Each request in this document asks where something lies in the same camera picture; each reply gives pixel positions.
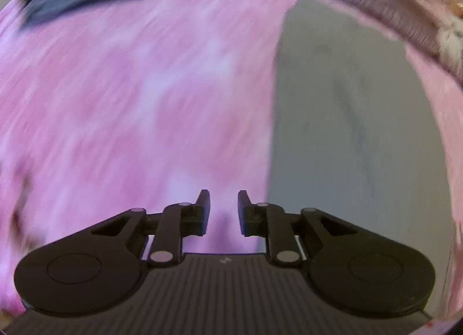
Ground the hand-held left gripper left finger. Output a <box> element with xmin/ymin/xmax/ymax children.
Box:
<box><xmin>90</xmin><ymin>189</ymin><xmax>211</xmax><ymax>268</ymax></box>

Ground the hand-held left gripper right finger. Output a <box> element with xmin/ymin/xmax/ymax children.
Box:
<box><xmin>238</xmin><ymin>190</ymin><xmax>357</xmax><ymax>268</ymax></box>

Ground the grey garment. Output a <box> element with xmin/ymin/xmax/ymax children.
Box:
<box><xmin>267</xmin><ymin>0</ymin><xmax>450</xmax><ymax>254</ymax></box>

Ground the pink floral blanket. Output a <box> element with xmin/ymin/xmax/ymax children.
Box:
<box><xmin>0</xmin><ymin>0</ymin><xmax>463</xmax><ymax>332</ymax></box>

